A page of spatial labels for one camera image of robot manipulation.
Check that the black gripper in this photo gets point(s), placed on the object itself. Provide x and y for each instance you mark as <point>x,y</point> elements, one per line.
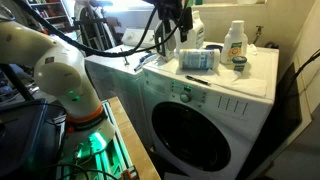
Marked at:
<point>175,11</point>

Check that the black pen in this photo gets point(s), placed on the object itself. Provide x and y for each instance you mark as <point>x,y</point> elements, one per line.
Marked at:
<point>197,80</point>

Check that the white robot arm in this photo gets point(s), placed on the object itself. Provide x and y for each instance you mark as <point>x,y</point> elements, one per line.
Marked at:
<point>59,69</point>

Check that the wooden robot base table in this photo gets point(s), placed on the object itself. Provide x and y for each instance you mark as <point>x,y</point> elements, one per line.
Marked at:
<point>139,157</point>

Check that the black and white clothes iron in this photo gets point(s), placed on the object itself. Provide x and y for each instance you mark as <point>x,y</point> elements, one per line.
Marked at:
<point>165,42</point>

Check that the large white detergent jug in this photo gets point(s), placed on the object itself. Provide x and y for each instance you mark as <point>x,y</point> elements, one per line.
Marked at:
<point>195,36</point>

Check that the blue and white hand brush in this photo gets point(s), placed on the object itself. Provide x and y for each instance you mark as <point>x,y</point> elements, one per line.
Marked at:
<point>144,60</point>

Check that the metal rod on washer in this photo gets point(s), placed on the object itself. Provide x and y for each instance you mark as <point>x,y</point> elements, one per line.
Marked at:
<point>126,63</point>

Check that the white detergent bottle yellow label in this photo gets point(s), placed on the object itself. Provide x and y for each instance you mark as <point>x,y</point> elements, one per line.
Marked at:
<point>235,42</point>

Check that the bicycle in background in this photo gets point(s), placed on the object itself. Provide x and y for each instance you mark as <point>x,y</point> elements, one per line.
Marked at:
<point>91,25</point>

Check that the white top-load washer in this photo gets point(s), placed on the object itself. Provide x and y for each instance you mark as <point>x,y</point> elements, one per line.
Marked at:
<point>111,78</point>

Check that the small blue-lidded jar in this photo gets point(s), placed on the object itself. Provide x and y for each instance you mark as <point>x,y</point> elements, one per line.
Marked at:
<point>239,63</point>

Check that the bookshelf in background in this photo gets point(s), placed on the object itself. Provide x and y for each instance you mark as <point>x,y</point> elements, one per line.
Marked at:
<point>53,11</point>

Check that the white front-load washing machine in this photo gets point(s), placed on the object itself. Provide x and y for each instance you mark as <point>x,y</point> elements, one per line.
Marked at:
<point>208,131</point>

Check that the dark grey plastic bin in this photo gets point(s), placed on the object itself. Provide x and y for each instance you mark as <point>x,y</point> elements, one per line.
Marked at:
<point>21,127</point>

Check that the wall water faucet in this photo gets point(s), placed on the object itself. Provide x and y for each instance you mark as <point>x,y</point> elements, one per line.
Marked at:
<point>258,33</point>

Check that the green-lit aluminium base frame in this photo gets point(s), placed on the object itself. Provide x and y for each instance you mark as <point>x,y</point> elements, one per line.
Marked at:
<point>97,154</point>

